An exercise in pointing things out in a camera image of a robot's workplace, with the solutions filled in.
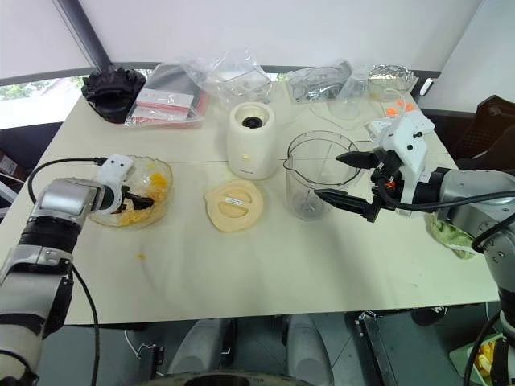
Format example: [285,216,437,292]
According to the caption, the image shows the white power strip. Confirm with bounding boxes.
[367,111,436,138]

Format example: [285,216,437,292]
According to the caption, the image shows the clear plastic cup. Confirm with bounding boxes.
[328,74,376,122]

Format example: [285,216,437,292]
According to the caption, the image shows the crumpled black plastic container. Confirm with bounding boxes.
[81,67,147,125]

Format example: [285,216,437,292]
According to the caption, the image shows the black metal table frame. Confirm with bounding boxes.
[356,310,398,386]

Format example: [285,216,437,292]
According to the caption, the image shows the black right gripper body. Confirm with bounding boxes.
[369,146,405,210]

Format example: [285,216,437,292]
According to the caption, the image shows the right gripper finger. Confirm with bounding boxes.
[336,150,378,170]
[315,189,382,223]

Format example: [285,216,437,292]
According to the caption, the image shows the cream blender base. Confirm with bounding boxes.
[225,101,280,181]

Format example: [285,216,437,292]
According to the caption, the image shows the zip bag with red-white packets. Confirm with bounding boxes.
[124,62,208,130]

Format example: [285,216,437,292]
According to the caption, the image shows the black bag on right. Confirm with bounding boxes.
[453,94,515,170]

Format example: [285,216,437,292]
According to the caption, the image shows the green cloth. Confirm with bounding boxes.
[427,212,478,261]

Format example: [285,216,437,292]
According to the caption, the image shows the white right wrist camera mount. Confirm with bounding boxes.
[377,114,436,219]

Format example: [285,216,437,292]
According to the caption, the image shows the small orange plastic pieces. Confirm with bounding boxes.
[384,101,416,118]

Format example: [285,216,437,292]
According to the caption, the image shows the clear blender jar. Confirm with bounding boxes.
[282,130,364,223]

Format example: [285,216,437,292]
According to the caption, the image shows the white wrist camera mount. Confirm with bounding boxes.
[95,154,138,204]
[377,114,436,219]

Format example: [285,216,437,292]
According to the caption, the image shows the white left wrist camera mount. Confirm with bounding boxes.
[95,154,138,204]

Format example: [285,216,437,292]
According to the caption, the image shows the black shoe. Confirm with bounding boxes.
[411,304,450,327]

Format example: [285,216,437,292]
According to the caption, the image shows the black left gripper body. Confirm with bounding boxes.
[112,184,134,215]

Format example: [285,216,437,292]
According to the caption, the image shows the grey rounded shape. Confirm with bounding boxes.
[167,318,231,378]
[286,314,336,386]

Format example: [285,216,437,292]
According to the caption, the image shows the foil covered bowl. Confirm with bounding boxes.
[367,64,418,102]

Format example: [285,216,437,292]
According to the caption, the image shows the tray of orange pieces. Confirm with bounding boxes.
[449,340,515,386]

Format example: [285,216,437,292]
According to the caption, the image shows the clear bag with dark parts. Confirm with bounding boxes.
[286,60,355,104]

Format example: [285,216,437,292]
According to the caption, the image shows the cream blender lid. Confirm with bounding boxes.
[203,179,269,233]

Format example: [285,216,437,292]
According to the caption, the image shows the clear bag with plastic box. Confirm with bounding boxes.
[179,50,273,108]

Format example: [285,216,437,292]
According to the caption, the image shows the black window pole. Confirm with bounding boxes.
[51,0,114,70]

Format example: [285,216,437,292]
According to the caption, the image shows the black metal bracket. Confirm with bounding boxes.
[135,343,167,365]

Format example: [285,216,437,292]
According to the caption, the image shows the clear glass bowl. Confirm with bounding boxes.
[86,155,175,229]

